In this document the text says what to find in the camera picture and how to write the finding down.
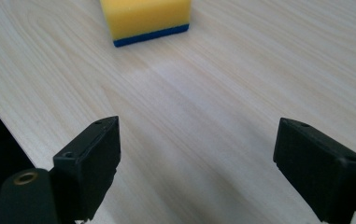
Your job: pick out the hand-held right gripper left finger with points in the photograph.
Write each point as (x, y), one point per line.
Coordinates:
(87, 168)

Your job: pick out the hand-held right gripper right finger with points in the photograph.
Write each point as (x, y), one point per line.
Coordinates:
(316, 168)

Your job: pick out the yellow and blue sponge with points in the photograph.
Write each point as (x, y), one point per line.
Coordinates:
(144, 19)

